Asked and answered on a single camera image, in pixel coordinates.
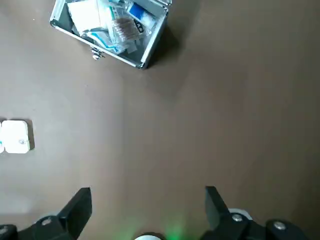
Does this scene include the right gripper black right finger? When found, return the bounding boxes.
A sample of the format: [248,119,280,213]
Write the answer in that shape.
[199,186,307,240]

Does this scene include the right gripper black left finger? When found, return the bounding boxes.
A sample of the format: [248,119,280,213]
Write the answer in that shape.
[0,187,93,240]

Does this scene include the small white medicine box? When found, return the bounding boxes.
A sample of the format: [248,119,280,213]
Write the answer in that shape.
[0,119,35,155]

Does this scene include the blue white medicine carton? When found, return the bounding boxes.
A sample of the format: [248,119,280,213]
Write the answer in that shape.
[126,1,157,35]

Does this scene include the blue striped plastic packet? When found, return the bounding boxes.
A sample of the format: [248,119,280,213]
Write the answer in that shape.
[81,27,125,55]

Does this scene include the silver aluminium case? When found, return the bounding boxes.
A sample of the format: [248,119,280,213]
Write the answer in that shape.
[49,0,173,70]

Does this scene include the clear bag of cotton swabs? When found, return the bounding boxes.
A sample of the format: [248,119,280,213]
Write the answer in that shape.
[108,17,145,47]

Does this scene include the white gauze pack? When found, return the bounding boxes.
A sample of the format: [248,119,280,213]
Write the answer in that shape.
[67,0,111,35]

